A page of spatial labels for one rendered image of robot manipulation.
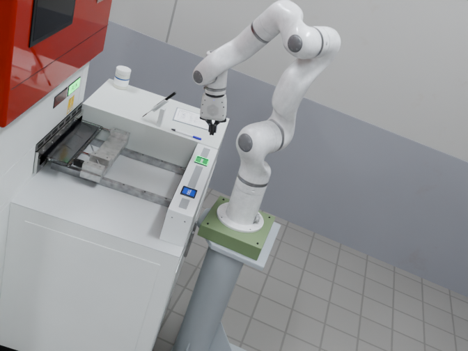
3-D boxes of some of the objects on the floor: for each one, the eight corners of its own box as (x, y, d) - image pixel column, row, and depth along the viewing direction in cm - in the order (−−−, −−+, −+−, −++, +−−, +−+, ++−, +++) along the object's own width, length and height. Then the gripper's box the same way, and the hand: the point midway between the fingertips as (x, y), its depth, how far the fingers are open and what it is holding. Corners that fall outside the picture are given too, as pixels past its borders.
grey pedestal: (266, 361, 270) (326, 236, 230) (243, 434, 232) (311, 299, 192) (174, 320, 275) (218, 189, 235) (137, 384, 237) (182, 242, 197)
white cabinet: (-6, 356, 228) (10, 203, 188) (80, 230, 312) (104, 104, 272) (137, 402, 230) (184, 260, 190) (185, 264, 314) (224, 145, 274)
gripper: (235, 90, 210) (231, 132, 219) (198, 85, 211) (195, 127, 220) (232, 96, 204) (229, 140, 213) (193, 91, 205) (191, 135, 214)
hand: (212, 129), depth 216 cm, fingers closed
